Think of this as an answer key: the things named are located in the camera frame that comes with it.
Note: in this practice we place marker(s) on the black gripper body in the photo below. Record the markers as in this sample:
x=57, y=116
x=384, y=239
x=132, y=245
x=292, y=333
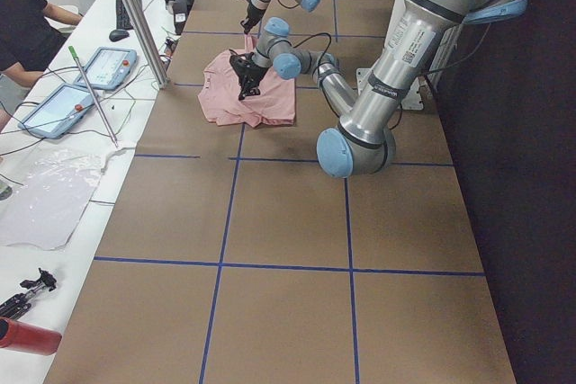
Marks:
x=248, y=76
x=252, y=13

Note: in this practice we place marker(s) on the pink Snoopy t-shirt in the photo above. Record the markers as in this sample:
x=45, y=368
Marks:
x=220, y=103

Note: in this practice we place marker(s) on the black power adapter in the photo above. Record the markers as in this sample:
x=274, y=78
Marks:
x=180, y=15

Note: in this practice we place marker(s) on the black keyboard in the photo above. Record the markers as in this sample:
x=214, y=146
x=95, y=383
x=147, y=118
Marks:
x=123, y=20

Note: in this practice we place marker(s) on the black computer mouse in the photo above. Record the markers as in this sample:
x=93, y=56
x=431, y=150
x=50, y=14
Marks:
x=118, y=34

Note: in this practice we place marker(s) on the far teach pendant tablet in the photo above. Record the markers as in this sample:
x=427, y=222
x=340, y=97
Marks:
x=108, y=67

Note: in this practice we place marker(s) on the teach pendant tablet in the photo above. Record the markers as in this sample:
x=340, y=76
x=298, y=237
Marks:
x=58, y=113
x=108, y=67

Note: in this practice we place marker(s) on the metal rod green tip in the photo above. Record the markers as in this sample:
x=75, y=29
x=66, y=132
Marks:
x=94, y=96

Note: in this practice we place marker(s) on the near teach pendant tablet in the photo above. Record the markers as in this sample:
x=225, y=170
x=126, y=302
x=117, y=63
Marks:
x=58, y=113

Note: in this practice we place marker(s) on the person in black shirt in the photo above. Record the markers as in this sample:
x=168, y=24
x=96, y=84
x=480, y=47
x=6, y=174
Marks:
x=28, y=41

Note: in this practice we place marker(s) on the clear plastic bag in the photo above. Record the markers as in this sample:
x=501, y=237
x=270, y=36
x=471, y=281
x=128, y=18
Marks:
x=44, y=212

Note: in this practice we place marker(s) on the black folded tripod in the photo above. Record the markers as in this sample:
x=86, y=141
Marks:
x=20, y=303

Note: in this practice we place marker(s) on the red cylinder bottle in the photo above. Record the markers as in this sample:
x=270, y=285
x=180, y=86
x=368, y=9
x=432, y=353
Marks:
x=26, y=338

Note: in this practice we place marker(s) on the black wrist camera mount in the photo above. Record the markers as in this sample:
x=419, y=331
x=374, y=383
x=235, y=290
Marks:
x=239, y=61

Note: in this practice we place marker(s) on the aluminium frame post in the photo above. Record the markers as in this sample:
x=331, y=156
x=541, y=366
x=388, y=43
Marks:
x=146, y=41

